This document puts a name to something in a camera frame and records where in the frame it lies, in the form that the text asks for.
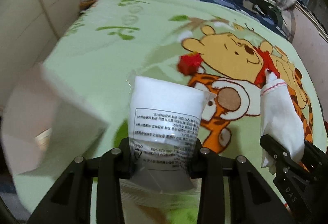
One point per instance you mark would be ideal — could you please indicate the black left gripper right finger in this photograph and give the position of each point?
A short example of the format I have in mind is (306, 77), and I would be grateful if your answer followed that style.
(233, 190)

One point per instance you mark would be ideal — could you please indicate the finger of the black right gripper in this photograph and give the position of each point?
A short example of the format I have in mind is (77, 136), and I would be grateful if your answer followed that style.
(282, 161)
(313, 157)

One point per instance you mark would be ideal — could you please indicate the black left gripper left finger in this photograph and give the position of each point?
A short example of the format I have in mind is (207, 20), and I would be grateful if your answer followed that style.
(69, 199)

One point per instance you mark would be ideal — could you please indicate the white sock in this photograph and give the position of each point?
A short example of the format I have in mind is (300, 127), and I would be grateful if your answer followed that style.
(280, 120)

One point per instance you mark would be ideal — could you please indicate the white cotton pads plastic pack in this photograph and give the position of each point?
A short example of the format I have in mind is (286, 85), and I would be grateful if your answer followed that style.
(163, 125)

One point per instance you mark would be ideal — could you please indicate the white plush cat toy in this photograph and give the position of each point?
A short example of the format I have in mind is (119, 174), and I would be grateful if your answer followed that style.
(270, 76)

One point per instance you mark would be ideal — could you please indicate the green Winnie the Pooh blanket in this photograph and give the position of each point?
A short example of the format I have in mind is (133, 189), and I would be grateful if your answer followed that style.
(117, 38)

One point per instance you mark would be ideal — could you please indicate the red toy box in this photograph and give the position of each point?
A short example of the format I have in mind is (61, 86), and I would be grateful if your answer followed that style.
(188, 64)

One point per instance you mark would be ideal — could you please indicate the white wardrobe cabinet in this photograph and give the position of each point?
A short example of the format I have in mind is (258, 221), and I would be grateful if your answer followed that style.
(29, 31)

